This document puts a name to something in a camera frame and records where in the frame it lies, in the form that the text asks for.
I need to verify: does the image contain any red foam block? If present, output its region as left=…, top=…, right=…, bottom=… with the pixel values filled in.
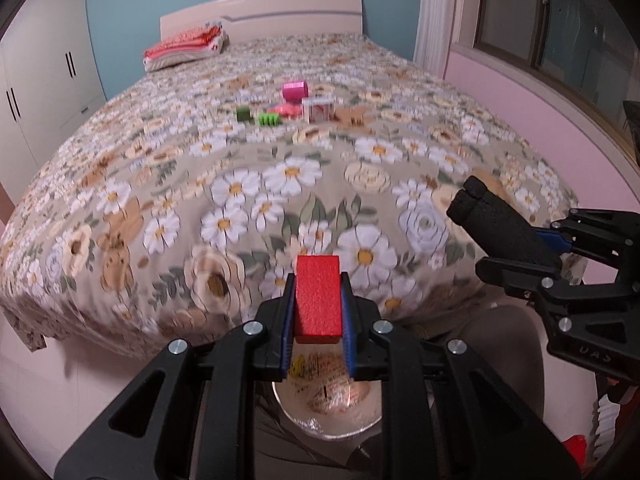
left=294, top=256, right=343, bottom=344

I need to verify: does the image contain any black foam cylinder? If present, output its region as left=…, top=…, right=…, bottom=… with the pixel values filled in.
left=446, top=177, right=562, bottom=272

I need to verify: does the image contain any white trash bin with liner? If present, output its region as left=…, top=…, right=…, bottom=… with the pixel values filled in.
left=272, top=344, right=382, bottom=441

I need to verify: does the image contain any red object at edge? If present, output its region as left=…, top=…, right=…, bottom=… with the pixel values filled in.
left=563, top=434, right=588, bottom=470

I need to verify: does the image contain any floral bed cover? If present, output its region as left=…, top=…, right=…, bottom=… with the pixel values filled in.
left=1, top=35, right=578, bottom=358

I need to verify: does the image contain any dark green block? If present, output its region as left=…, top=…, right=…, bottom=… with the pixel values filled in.
left=235, top=106, right=253, bottom=122

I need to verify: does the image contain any pink flat toy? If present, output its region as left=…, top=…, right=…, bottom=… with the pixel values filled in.
left=267, top=103, right=304, bottom=120

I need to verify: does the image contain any dark framed window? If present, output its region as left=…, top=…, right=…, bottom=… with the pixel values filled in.
left=475, top=0, right=639, bottom=133

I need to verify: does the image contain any pink cylinder toy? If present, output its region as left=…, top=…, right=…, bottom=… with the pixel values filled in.
left=281, top=80, right=309, bottom=104

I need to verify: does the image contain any white curtain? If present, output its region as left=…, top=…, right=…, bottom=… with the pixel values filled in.
left=413, top=0, right=456, bottom=78

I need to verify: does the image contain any folded red orange blanket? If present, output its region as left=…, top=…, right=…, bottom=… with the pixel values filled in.
left=142, top=23, right=228, bottom=73

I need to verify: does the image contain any pink wooden headboard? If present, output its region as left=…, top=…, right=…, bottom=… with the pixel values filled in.
left=160, top=0, right=363, bottom=44

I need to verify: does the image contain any white wardrobe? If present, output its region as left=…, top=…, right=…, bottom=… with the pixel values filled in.
left=1, top=0, right=105, bottom=203

